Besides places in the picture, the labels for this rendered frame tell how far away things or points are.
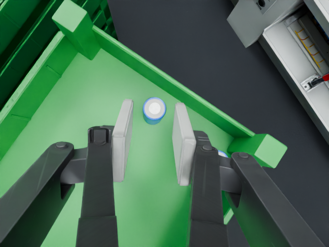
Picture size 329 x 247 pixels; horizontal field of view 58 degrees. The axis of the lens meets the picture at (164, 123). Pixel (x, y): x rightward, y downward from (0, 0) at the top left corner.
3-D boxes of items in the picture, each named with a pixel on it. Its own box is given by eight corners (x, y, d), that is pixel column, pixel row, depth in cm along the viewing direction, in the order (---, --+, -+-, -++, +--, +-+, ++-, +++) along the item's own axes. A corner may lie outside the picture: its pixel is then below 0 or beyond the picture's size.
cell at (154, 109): (155, 128, 29) (157, 124, 23) (139, 117, 29) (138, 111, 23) (165, 112, 29) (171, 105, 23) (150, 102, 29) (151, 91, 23)
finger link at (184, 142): (183, 139, 16) (196, 140, 16) (175, 101, 23) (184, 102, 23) (177, 186, 17) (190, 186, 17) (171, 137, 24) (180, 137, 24)
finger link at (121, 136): (123, 183, 17) (110, 182, 17) (131, 135, 24) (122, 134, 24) (125, 135, 16) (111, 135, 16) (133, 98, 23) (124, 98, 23)
